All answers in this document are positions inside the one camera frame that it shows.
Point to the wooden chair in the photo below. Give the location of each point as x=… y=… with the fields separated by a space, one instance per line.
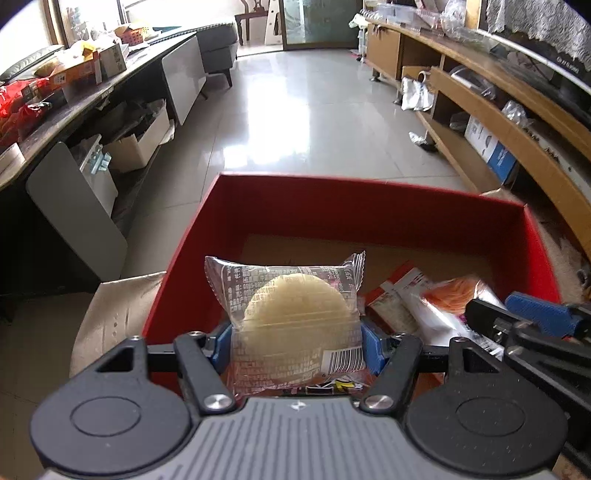
x=251 y=18

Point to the clear plastic container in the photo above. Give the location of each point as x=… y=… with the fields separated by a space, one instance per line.
x=472 y=81

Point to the round pastry clear packet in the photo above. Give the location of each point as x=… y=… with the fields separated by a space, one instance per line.
x=295 y=318

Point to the glass sliding door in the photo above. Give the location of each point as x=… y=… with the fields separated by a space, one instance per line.
x=318 y=23

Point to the grey sofa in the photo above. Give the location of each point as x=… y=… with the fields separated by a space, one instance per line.
x=217 y=50

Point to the dark long side cabinet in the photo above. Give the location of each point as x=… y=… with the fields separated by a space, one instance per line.
x=69 y=113

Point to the crumpled plastic wrapper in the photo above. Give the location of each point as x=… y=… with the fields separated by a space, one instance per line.
x=422 y=141

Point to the white lace cloth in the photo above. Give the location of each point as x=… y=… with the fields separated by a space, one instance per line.
x=540 y=21

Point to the grey cardboard box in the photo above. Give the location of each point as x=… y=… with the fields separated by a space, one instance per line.
x=113 y=60

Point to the black yellow printed packet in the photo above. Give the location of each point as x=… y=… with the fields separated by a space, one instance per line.
x=330 y=386

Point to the crinkled plastic bag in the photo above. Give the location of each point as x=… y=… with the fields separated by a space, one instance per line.
x=515 y=113

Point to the pile of red packets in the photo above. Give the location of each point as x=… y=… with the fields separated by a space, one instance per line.
x=18 y=104

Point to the white wooden stand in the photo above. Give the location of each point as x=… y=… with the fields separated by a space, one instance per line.
x=273 y=21

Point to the white storage box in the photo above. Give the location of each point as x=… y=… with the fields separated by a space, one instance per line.
x=138 y=143

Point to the blue white box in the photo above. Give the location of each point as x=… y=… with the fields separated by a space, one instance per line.
x=491 y=150

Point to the pile of clear plastic bags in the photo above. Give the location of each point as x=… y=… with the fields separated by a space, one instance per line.
x=415 y=11

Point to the yellow basket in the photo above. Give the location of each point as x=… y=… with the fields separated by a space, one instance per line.
x=135 y=33

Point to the black television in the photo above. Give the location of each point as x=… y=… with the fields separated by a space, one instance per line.
x=554 y=81

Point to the white container blue latch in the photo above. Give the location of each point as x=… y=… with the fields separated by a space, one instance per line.
x=97 y=184

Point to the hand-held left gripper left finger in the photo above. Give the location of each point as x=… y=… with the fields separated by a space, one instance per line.
x=221 y=346

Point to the red cardboard box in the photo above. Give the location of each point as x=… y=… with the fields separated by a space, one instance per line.
x=369 y=207

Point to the wooden television stand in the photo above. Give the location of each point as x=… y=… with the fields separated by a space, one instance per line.
x=531 y=147

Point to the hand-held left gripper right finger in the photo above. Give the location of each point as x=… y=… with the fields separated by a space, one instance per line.
x=373 y=353

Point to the white flat box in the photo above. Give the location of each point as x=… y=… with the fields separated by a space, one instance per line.
x=10 y=158

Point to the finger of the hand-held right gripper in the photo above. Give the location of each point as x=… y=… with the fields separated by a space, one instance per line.
x=485 y=314
x=540 y=316

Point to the orange white box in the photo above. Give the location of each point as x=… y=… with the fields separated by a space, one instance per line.
x=76 y=76

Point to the clear bag of golden snacks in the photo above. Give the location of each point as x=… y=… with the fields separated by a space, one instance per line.
x=457 y=295

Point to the white plastic bag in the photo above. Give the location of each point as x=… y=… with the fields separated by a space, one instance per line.
x=415 y=94

